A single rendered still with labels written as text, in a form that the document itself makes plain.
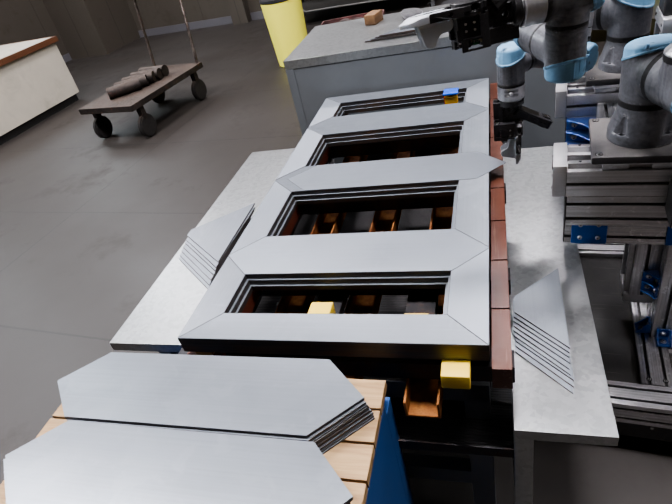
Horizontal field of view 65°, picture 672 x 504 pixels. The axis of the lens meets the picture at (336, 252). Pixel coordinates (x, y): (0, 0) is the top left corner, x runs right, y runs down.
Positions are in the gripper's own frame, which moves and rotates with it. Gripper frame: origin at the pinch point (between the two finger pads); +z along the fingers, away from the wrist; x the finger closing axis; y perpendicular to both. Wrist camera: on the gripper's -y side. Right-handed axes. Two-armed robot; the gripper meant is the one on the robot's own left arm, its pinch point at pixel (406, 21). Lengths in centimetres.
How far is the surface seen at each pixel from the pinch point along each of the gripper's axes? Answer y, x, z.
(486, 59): 35, 130, -57
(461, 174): 53, 53, -20
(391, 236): 56, 29, 7
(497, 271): 62, 9, -15
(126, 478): 65, -28, 72
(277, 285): 60, 24, 41
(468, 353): 65, -15, 0
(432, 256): 58, 16, -1
